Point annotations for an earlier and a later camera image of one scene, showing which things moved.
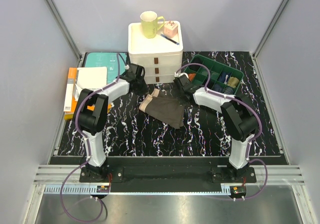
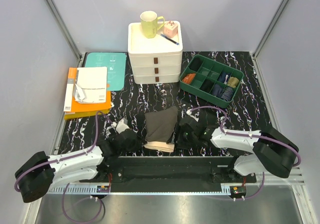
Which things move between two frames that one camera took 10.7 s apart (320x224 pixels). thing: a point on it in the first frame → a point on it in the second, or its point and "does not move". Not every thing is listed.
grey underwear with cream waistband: (168, 110) → (159, 126)
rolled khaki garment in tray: (233, 82) does not move
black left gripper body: (141, 88) → (136, 145)
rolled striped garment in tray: (229, 90) does not move
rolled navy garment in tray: (224, 77) does not move
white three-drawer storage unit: (161, 58) does not move
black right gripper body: (180, 93) → (184, 140)
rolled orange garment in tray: (191, 76) does not move
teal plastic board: (109, 60) does not move
